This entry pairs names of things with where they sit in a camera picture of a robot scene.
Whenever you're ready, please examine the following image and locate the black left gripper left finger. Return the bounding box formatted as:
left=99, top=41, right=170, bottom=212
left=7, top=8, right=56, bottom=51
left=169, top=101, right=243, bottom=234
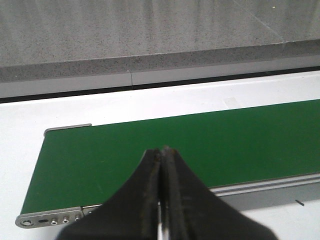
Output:
left=57, top=149, right=161, bottom=240

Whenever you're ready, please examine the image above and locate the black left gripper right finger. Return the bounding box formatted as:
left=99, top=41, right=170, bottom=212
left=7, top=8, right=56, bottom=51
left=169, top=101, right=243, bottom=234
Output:
left=161, top=147, right=277, bottom=240

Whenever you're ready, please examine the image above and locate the green conveyor belt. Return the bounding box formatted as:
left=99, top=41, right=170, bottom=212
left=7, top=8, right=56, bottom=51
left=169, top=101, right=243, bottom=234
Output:
left=21, top=100, right=320, bottom=214

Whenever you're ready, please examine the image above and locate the grey stone counter slab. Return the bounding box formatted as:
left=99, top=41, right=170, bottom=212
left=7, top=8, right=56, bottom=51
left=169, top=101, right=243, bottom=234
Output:
left=0, top=0, right=284, bottom=96

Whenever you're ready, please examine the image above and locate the aluminium conveyor side rail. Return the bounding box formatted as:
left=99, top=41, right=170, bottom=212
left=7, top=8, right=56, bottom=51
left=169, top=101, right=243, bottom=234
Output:
left=15, top=172, right=320, bottom=229

